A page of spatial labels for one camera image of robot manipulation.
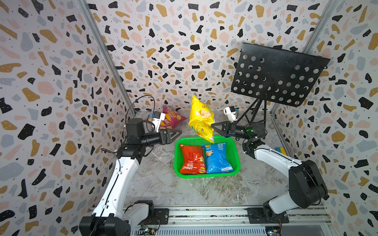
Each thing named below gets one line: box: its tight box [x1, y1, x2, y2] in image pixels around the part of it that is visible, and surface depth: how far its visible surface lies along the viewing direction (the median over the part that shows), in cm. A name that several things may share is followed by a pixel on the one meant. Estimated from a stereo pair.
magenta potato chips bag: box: [158, 104, 188, 130], surface depth 108 cm
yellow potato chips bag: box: [188, 94, 216, 144], surface depth 66 cm
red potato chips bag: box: [179, 144, 207, 175], surface depth 87 cm
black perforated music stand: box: [231, 42, 331, 122], surface depth 76 cm
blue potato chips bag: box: [201, 142, 234, 174], surface depth 89 cm
